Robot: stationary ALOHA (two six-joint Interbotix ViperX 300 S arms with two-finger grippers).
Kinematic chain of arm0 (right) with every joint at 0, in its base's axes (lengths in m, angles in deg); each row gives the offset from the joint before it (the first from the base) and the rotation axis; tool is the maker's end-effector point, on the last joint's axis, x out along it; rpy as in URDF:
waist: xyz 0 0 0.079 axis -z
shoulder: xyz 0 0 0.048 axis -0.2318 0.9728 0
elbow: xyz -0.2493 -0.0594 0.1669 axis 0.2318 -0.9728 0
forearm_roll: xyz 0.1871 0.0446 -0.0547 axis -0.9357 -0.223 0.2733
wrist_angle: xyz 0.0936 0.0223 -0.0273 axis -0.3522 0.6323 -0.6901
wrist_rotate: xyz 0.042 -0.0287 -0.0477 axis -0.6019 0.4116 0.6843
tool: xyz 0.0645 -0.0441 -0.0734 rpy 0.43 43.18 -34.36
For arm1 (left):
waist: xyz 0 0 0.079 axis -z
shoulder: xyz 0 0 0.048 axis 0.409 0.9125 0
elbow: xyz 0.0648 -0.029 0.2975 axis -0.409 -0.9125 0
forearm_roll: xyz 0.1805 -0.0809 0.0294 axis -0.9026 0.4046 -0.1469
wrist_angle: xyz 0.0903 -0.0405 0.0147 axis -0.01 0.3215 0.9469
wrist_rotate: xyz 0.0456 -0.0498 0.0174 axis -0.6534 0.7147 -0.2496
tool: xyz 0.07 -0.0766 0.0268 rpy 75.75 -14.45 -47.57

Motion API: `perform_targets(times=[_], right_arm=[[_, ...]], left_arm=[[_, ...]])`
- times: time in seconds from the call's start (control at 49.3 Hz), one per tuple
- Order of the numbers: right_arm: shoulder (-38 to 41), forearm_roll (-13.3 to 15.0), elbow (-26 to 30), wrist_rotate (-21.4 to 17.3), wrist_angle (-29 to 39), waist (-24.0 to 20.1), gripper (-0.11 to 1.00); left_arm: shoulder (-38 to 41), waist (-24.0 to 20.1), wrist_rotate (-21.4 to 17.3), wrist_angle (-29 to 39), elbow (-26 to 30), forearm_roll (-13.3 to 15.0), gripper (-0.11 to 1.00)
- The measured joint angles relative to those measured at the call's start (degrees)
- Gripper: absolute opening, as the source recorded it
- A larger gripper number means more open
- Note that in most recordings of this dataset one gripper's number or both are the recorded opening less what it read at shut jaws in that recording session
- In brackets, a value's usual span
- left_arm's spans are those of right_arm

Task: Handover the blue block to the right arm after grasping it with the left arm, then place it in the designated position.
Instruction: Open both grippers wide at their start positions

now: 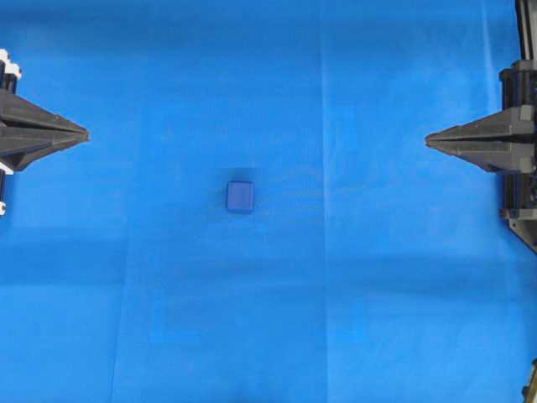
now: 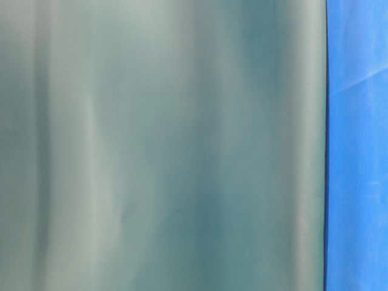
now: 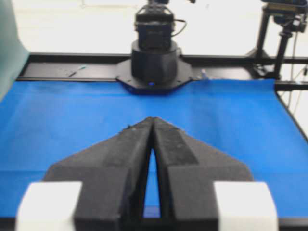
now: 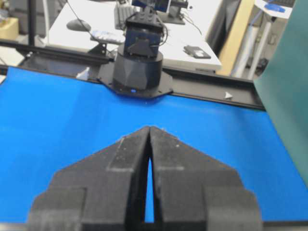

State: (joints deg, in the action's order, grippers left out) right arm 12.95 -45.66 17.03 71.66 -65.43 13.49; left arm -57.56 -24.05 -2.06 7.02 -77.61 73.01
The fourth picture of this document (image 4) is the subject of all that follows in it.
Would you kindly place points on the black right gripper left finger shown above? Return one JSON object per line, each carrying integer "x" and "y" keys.
{"x": 102, "y": 192}

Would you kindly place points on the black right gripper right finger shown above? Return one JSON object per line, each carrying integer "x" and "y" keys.
{"x": 195, "y": 192}

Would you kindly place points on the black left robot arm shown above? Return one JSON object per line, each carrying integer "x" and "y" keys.
{"x": 138, "y": 64}

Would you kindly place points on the blue table mat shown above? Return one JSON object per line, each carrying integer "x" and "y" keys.
{"x": 48, "y": 122}

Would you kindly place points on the black device on desk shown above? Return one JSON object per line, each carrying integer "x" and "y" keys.
{"x": 196, "y": 52}

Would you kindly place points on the green backdrop sheet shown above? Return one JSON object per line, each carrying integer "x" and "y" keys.
{"x": 283, "y": 87}

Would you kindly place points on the white office desk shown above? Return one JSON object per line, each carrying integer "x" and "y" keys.
{"x": 100, "y": 16}

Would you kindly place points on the black computer mouse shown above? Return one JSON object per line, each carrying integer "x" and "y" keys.
{"x": 78, "y": 25}

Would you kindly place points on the black monitor stand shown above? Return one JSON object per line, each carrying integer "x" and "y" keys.
{"x": 174, "y": 16}

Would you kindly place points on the grey keyboard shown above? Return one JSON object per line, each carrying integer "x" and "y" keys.
{"x": 122, "y": 12}

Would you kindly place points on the black aluminium frame rail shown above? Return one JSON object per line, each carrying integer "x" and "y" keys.
{"x": 189, "y": 84}

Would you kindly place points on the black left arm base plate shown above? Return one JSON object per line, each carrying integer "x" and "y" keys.
{"x": 105, "y": 76}

